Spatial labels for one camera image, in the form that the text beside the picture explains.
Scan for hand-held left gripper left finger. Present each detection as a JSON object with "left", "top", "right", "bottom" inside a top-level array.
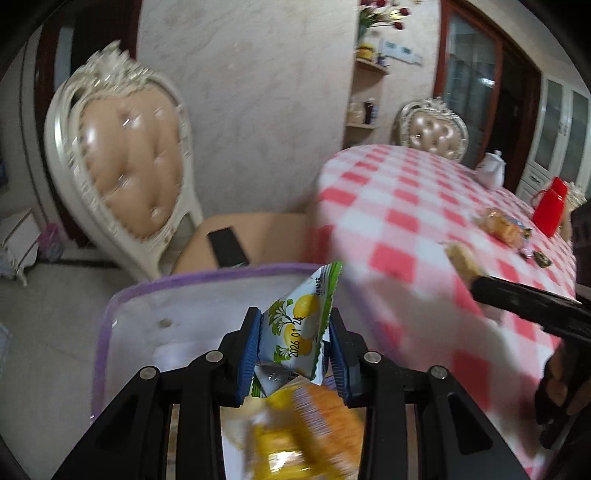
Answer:
[{"left": 51, "top": 307, "right": 264, "bottom": 480}]

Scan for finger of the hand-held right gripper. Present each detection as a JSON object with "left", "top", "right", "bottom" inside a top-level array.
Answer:
[{"left": 470, "top": 274, "right": 591, "bottom": 345}]

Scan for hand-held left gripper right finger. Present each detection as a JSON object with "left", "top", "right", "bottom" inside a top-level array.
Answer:
[{"left": 328, "top": 307, "right": 532, "bottom": 480}]

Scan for lemon print candy packet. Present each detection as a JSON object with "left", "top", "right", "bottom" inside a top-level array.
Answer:
[{"left": 249, "top": 261, "right": 345, "bottom": 400}]

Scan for beige cracker packet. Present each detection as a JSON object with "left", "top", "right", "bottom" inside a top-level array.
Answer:
[{"left": 444, "top": 241, "right": 484, "bottom": 288}]

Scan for yellow snack packet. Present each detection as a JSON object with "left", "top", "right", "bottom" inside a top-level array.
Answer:
[{"left": 222, "top": 381, "right": 366, "bottom": 480}]

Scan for white bin with purple rim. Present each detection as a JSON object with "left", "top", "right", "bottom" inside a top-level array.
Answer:
[{"left": 89, "top": 262, "right": 343, "bottom": 480}]

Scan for person's right hand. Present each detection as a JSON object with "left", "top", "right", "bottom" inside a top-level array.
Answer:
[{"left": 536, "top": 344, "right": 583, "bottom": 450}]

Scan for bread packet with orange label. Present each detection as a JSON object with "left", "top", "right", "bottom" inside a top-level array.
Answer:
[{"left": 478, "top": 207, "right": 523, "bottom": 246}]

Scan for red thermos jug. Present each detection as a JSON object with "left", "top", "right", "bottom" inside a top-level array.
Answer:
[{"left": 530, "top": 176, "right": 571, "bottom": 239}]

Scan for black phone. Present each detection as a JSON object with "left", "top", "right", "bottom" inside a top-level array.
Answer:
[{"left": 206, "top": 226, "right": 250, "bottom": 269}]

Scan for beige tufted ornate chair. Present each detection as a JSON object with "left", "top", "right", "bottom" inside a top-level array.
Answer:
[
  {"left": 396, "top": 96, "right": 470, "bottom": 163},
  {"left": 566, "top": 181, "right": 588, "bottom": 207},
  {"left": 43, "top": 40, "right": 311, "bottom": 283}
]

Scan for white teapot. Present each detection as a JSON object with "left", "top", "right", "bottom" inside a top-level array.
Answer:
[{"left": 475, "top": 150, "right": 507, "bottom": 188}]

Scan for pink checkered tablecloth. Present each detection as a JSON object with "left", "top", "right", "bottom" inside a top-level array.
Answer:
[{"left": 306, "top": 143, "right": 583, "bottom": 480}]

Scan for white glass door cabinet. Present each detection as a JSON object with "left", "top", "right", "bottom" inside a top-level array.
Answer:
[{"left": 514, "top": 76, "right": 591, "bottom": 205}]

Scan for pink bag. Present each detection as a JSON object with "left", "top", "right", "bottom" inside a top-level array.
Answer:
[{"left": 39, "top": 223, "right": 64, "bottom": 265}]

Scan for wooden framed glass door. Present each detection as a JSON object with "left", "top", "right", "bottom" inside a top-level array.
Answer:
[{"left": 433, "top": 0, "right": 542, "bottom": 172}]

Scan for white ornate furniture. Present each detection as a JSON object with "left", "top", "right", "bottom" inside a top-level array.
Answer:
[{"left": 0, "top": 207, "right": 41, "bottom": 288}]

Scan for wooden corner shelf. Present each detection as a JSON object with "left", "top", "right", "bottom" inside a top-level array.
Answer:
[{"left": 344, "top": 57, "right": 391, "bottom": 149}]

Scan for vase of flowers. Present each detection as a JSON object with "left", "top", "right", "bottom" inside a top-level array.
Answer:
[{"left": 357, "top": 0, "right": 413, "bottom": 34}]

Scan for wall switch panel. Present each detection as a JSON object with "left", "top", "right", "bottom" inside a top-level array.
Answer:
[{"left": 380, "top": 39, "right": 424, "bottom": 66}]

